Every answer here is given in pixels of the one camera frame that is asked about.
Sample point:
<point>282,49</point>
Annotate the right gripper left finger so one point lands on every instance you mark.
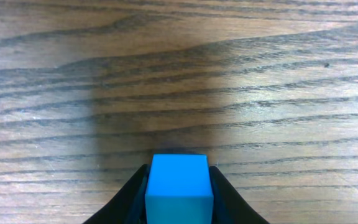
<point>129,199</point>

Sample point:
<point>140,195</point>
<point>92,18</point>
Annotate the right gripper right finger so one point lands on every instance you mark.
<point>228,202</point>

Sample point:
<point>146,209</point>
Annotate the blue cube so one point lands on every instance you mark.
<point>179,183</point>

